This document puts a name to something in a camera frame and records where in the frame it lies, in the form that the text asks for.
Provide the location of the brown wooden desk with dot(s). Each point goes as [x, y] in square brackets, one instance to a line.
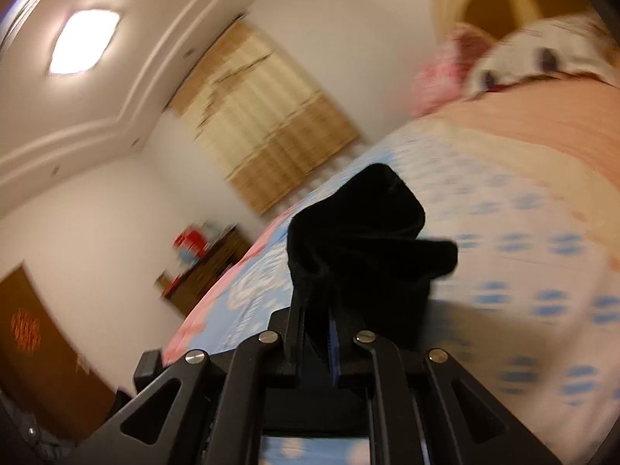
[186, 291]

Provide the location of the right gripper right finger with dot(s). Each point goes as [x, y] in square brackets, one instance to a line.
[425, 408]

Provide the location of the brown wooden door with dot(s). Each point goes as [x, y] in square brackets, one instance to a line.
[41, 371]

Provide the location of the blue pink patterned bedspread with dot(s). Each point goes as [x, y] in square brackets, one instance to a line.
[526, 181]

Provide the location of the ceiling light panel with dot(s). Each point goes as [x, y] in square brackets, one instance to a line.
[82, 42]

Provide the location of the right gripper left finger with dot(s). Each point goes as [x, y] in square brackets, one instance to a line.
[194, 413]

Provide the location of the black sweater garment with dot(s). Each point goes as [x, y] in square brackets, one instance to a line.
[358, 261]

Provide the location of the pink floral folded blanket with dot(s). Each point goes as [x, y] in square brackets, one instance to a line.
[441, 80]

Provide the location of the white circle-patterned pillow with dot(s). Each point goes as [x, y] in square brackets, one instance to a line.
[568, 46]

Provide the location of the beige window curtain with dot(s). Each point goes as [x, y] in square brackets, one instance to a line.
[257, 114]

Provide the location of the red gift bag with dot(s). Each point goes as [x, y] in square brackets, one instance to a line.
[191, 244]

